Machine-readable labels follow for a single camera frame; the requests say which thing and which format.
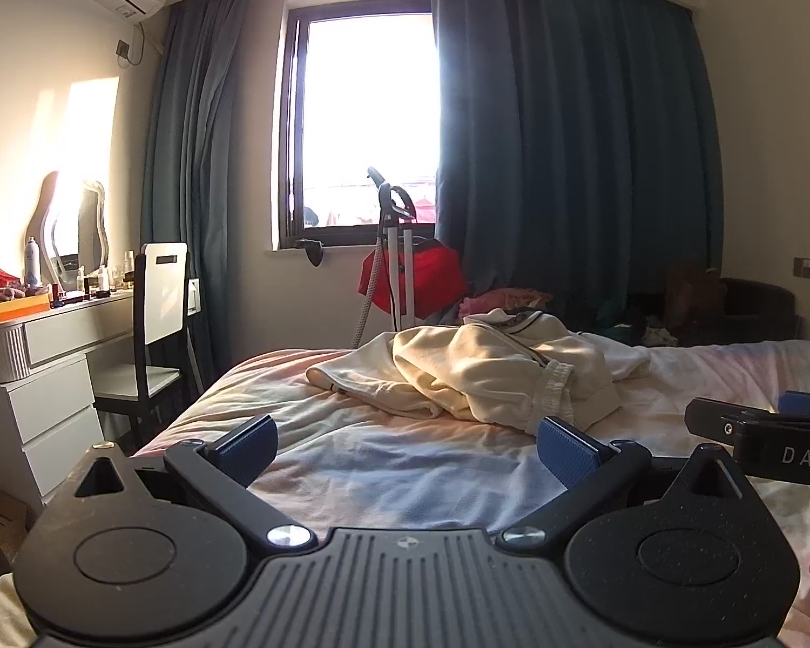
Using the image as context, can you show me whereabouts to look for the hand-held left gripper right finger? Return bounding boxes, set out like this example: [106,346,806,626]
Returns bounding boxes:
[496,415,760,549]

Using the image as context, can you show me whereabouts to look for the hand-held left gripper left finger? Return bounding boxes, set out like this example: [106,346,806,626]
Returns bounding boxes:
[60,414,315,549]

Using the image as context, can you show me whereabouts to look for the cream sweatpants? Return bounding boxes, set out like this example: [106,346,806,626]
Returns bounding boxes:
[391,327,619,434]

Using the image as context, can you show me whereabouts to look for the dark armchair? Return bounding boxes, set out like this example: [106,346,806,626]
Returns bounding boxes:
[714,276,801,344]

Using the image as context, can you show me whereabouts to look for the green cloth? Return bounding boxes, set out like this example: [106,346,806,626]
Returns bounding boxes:
[597,320,645,347]

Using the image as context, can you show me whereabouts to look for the cream zip jacket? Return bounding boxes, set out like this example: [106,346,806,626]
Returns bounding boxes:
[307,308,653,420]

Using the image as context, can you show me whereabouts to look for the pastel patterned bed sheet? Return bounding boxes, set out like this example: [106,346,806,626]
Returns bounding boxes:
[0,334,810,648]

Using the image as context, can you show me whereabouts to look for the pink cloth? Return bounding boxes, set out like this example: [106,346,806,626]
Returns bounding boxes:
[459,288,556,320]

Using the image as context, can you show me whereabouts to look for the white and black chair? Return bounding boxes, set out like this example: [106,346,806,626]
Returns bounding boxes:
[93,241,201,452]

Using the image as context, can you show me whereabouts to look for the white dresser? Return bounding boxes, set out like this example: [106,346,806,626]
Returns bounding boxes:
[0,283,140,522]

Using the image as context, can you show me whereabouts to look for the red bag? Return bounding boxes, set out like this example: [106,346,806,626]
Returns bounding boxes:
[357,238,467,326]

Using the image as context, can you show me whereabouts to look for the group of cosmetic bottles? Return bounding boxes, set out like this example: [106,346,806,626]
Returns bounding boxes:
[47,249,140,309]

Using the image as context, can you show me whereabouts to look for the garment steamer stand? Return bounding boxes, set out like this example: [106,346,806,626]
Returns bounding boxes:
[354,165,421,347]

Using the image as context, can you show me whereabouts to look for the orange flat box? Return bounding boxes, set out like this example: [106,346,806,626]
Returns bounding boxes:
[0,293,51,326]

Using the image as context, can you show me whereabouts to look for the wavy white framed mirror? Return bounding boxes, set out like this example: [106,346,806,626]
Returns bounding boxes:
[27,171,109,278]

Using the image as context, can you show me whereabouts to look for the narrow teal curtain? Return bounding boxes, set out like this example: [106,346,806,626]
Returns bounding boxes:
[139,0,291,394]

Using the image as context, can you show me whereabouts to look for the wide teal curtain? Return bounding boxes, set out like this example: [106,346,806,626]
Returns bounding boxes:
[428,0,725,326]

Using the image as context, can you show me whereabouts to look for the dark framed window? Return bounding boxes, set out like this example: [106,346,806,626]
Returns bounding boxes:
[276,0,448,252]

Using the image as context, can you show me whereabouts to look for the wall socket with cable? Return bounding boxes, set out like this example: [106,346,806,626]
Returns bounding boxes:
[113,19,148,70]

